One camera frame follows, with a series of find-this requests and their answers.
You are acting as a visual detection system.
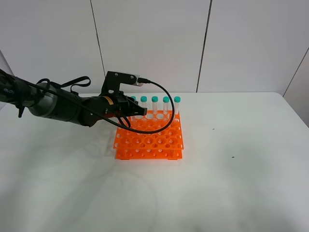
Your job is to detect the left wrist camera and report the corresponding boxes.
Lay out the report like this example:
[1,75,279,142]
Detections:
[100,71,143,96]

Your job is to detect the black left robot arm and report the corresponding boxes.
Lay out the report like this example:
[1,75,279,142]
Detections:
[0,71,147,127]

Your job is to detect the left camera cable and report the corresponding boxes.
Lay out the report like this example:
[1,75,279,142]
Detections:
[24,77,176,135]

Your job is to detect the orange test tube rack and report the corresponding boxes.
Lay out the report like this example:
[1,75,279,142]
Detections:
[113,110,184,160]

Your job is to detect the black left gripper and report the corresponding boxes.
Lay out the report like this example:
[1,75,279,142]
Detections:
[99,93,143,118]

